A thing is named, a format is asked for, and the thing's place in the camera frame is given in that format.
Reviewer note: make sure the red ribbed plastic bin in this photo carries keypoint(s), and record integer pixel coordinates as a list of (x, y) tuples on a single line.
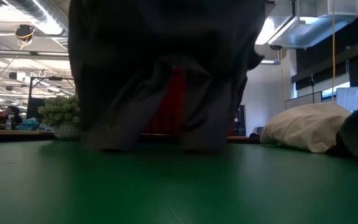
[(169, 102)]

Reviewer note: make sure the dark grey garment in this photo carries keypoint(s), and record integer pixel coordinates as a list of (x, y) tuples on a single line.
[(135, 46)]

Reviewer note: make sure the green spiky plant ornament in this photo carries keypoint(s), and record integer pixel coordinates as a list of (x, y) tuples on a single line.
[(61, 112)]

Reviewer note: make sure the grey partition panel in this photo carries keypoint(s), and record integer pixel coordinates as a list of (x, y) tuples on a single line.
[(303, 101)]

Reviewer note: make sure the beige garment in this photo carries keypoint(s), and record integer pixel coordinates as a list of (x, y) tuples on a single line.
[(303, 127)]

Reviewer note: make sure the person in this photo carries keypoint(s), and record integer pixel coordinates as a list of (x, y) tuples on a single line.
[(14, 115)]

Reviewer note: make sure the light wooden desk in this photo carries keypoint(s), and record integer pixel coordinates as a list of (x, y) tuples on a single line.
[(11, 132)]

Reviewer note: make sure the black ceiling device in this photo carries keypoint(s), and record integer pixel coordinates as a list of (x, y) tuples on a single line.
[(25, 32)]

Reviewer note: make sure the white sheet board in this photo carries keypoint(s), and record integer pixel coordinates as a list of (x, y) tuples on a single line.
[(353, 98)]

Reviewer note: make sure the black stand frame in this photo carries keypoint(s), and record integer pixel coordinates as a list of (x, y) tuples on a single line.
[(30, 90)]

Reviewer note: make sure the white ceiling duct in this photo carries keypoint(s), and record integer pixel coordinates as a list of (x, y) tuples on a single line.
[(306, 31)]

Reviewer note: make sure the ribbed silver air duct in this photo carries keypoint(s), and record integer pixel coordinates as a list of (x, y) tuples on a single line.
[(36, 9)]

